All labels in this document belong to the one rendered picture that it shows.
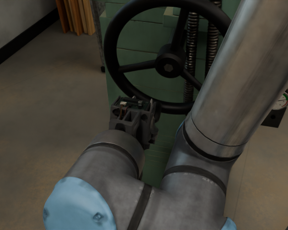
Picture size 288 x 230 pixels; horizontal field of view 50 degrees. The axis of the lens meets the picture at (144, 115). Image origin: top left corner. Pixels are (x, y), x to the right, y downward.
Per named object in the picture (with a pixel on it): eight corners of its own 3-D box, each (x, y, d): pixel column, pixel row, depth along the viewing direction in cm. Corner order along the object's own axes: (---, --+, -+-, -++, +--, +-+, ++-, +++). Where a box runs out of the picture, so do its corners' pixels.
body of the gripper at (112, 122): (158, 100, 56) (144, 129, 46) (153, 141, 60) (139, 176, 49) (118, 93, 58) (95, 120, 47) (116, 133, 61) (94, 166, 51)
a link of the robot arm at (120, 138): (136, 200, 45) (75, 186, 47) (143, 181, 50) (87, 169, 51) (141, 148, 42) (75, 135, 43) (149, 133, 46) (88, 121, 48)
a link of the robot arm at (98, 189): (105, 279, 35) (26, 243, 35) (132, 206, 46) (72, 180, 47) (130, 224, 31) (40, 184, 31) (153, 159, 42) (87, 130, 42)
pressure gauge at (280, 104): (258, 113, 81) (267, 89, 75) (258, 104, 84) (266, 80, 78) (283, 117, 80) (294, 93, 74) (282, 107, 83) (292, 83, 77)
